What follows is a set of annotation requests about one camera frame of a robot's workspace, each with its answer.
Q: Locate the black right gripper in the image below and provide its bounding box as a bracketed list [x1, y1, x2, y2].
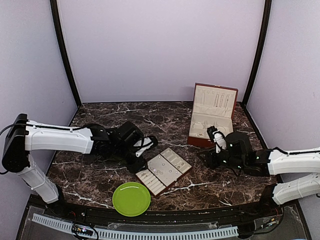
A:
[197, 145, 246, 171]

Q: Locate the jewelry tray brown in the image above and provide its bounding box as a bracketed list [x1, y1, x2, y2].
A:
[135, 147, 192, 197]

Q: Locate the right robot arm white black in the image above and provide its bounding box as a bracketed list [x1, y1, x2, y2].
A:
[198, 126, 320, 217]

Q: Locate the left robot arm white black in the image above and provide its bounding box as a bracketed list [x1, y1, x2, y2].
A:
[1, 114, 152, 218]

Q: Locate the open brown jewelry box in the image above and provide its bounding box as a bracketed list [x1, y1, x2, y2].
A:
[187, 83, 238, 148]

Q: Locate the green plate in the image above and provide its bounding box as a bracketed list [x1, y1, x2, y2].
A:
[112, 182, 151, 217]

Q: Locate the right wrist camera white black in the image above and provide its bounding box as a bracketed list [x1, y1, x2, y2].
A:
[206, 126, 227, 154]

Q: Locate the white slotted cable duct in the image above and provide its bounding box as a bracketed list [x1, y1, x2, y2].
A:
[31, 213, 239, 240]

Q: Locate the right black frame post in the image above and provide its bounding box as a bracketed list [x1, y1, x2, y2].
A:
[241, 0, 272, 108]

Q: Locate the black frame post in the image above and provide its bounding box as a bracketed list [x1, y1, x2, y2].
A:
[49, 0, 82, 108]
[241, 0, 272, 108]

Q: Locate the left black frame post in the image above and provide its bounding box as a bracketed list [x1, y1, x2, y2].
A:
[49, 0, 82, 108]

